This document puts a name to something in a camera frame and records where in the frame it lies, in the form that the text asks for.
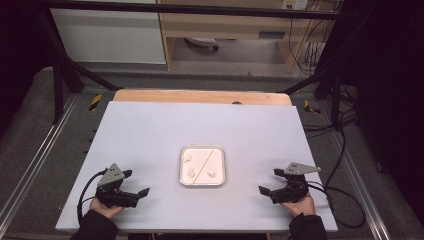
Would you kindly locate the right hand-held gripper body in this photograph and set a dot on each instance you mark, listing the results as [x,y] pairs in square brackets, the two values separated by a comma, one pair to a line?
[293,191]

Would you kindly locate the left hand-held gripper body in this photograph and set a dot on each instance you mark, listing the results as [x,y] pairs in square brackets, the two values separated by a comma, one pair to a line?
[111,196]

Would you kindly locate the square metal tray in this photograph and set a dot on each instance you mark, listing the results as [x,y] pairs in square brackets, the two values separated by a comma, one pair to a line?
[218,156]

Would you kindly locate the thin wooden skewer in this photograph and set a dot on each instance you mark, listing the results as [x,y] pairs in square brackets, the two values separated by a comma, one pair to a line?
[203,165]

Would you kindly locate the person's left hand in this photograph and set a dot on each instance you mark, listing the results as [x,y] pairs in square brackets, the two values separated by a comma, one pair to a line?
[105,211]

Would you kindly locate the person's right hand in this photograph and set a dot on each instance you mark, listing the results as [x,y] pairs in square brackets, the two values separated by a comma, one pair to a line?
[301,207]

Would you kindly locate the white board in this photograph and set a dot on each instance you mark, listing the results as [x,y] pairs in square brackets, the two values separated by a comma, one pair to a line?
[166,133]

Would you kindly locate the yellow black striped tape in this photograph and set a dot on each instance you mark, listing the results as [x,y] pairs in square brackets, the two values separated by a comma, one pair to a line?
[311,107]
[95,102]

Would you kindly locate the wooden table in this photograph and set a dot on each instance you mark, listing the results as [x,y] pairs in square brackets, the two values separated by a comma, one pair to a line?
[200,96]

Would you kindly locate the white cabinet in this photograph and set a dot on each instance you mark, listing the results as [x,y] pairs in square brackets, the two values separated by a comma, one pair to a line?
[106,36]

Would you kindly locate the white chair base with caster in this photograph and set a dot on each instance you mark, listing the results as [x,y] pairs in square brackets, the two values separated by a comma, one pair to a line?
[201,41]

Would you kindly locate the light wooden desk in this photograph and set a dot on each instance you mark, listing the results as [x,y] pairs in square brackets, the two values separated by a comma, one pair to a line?
[230,25]

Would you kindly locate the aluminium floor rail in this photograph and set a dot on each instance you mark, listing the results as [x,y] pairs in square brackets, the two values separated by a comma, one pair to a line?
[40,156]
[360,186]

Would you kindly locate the white wall socket strip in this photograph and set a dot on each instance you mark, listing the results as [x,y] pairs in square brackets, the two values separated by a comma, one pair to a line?
[293,4]

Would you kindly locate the black metal frame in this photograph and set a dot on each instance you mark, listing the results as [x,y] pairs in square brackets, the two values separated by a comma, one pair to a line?
[200,9]

